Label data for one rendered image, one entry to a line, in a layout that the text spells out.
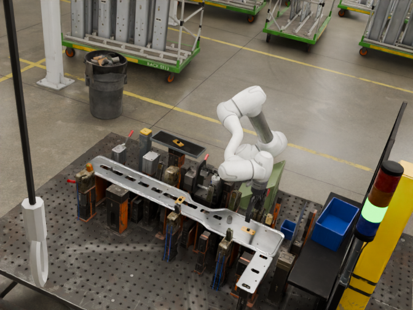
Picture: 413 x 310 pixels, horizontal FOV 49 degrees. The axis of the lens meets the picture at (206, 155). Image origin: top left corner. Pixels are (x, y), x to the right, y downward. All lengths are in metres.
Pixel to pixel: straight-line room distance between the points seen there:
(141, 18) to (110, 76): 1.81
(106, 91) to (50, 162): 1.10
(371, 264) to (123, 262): 1.53
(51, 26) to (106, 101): 1.25
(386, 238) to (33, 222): 1.48
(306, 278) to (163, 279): 0.84
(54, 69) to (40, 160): 1.76
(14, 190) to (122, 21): 3.41
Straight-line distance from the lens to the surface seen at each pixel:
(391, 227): 1.74
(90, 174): 2.90
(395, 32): 9.18
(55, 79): 6.36
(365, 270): 1.88
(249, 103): 2.76
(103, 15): 7.15
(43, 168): 4.79
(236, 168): 2.29
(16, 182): 4.65
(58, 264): 2.85
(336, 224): 2.87
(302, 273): 2.50
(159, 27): 6.80
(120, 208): 2.83
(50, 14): 6.04
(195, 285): 2.74
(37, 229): 0.43
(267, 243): 2.63
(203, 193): 2.94
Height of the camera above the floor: 2.79
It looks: 33 degrees down
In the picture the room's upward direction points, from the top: 8 degrees clockwise
